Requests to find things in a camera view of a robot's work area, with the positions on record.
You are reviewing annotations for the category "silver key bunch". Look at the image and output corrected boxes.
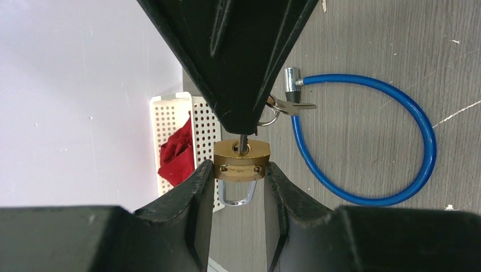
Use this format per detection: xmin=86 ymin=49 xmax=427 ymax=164
xmin=234 ymin=95 xmax=317 ymax=156

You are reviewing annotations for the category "white perforated plastic basket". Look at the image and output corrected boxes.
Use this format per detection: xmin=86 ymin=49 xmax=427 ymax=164
xmin=150 ymin=92 xmax=221 ymax=196

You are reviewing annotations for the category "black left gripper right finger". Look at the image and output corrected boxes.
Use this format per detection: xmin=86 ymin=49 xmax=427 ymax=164
xmin=264 ymin=162 xmax=480 ymax=271

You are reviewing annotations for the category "blue cable lock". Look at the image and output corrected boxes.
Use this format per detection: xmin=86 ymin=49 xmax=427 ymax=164
xmin=285 ymin=67 xmax=437 ymax=207

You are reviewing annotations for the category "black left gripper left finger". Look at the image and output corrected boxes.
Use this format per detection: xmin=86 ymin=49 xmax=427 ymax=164
xmin=1 ymin=160 xmax=215 ymax=271

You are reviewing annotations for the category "brass padlock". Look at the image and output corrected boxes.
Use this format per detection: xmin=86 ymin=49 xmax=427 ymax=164
xmin=213 ymin=135 xmax=271 ymax=207

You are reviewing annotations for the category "red cloth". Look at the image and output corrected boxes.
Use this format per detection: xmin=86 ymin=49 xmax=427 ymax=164
xmin=157 ymin=112 xmax=195 ymax=187

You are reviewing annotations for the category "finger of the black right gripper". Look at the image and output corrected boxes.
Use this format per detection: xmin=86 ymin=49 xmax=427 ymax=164
xmin=140 ymin=0 xmax=317 ymax=135

